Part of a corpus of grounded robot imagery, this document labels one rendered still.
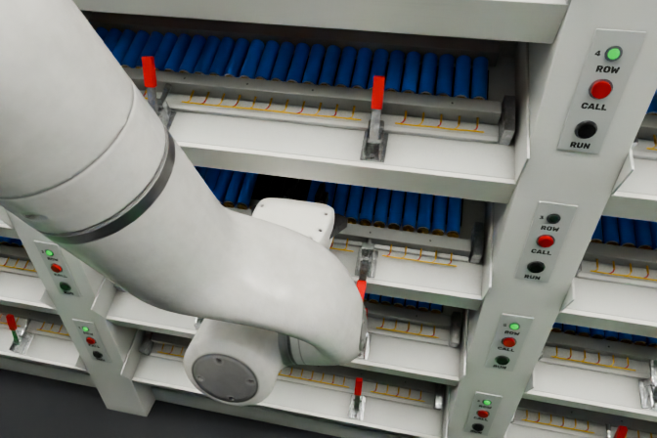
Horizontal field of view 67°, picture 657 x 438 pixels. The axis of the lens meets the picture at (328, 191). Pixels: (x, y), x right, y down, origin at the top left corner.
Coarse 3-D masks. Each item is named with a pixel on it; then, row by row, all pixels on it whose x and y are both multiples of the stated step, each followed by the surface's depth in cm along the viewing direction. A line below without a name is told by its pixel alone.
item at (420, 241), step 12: (348, 228) 70; (360, 228) 70; (372, 228) 70; (384, 228) 69; (348, 240) 71; (360, 240) 70; (372, 240) 69; (384, 240) 69; (396, 240) 68; (408, 240) 68; (420, 240) 68; (432, 240) 68; (444, 240) 68; (456, 240) 68; (468, 240) 68; (420, 252) 68; (444, 252) 69; (456, 252) 68; (468, 252) 67; (444, 264) 68
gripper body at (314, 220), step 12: (264, 204) 63; (276, 204) 63; (288, 204) 63; (300, 204) 63; (312, 204) 64; (324, 204) 64; (252, 216) 61; (264, 216) 61; (276, 216) 61; (288, 216) 61; (300, 216) 61; (312, 216) 61; (324, 216) 61; (288, 228) 59; (300, 228) 59; (312, 228) 59; (324, 228) 60; (324, 240) 59
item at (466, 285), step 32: (416, 224) 72; (480, 224) 68; (352, 256) 70; (384, 256) 70; (416, 256) 69; (480, 256) 66; (384, 288) 69; (416, 288) 67; (448, 288) 67; (480, 288) 66
